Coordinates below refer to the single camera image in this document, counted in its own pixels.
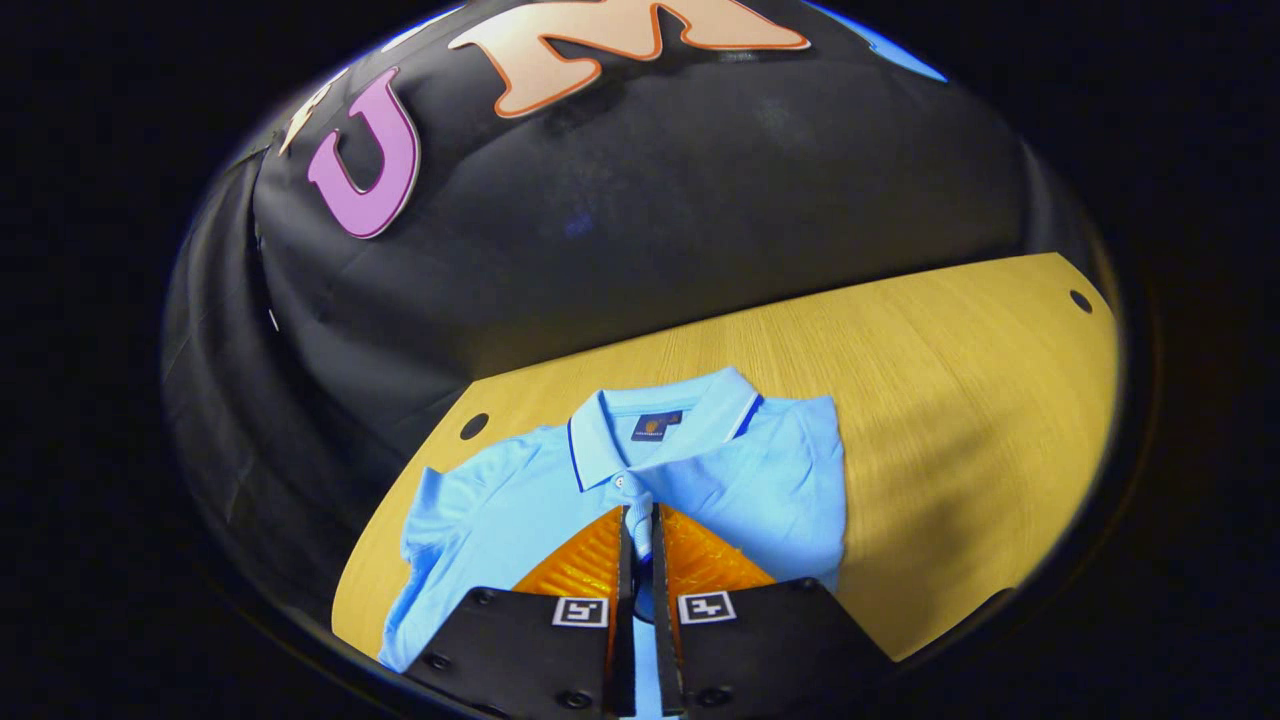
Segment light blue T-shirt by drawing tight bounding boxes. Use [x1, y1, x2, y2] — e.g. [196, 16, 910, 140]
[377, 365, 850, 720]

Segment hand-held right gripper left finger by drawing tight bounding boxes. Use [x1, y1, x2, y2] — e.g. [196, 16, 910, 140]
[403, 504, 639, 720]

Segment black backdrop cloth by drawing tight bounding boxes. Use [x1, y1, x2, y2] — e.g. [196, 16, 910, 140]
[160, 0, 1113, 626]

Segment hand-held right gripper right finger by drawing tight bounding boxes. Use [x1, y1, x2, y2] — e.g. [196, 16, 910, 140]
[650, 502, 898, 718]

